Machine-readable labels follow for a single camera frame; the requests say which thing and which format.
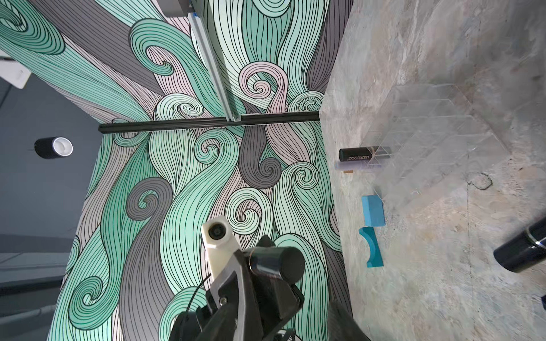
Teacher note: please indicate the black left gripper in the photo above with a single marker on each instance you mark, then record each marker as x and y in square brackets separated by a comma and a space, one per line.
[242, 306]

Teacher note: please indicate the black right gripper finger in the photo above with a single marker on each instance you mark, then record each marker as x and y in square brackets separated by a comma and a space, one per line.
[341, 326]

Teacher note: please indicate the black lipstick gold base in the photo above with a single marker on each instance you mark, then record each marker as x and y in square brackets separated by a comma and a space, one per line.
[280, 263]

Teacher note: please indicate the black lipstick gold band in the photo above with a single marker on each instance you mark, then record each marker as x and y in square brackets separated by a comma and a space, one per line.
[364, 153]

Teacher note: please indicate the black lipstick silver band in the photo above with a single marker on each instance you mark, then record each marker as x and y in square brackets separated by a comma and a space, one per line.
[523, 251]

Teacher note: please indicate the purple lip balm tube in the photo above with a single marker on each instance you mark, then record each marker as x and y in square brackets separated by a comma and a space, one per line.
[347, 166]

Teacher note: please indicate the clear acrylic lipstick organizer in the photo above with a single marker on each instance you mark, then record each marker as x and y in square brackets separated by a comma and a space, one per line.
[427, 141]

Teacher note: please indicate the teal arch block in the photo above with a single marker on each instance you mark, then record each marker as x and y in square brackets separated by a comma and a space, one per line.
[375, 258]

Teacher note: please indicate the blue rectangular block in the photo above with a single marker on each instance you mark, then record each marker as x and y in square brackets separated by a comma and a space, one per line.
[373, 211]

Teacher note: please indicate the black ceiling spotlight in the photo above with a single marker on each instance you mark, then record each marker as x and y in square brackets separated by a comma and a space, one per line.
[53, 147]

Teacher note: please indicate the black corner frame post left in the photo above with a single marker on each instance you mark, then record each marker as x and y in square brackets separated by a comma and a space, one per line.
[246, 120]

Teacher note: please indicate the aluminium rail back wall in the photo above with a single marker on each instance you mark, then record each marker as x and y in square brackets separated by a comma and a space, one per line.
[208, 55]

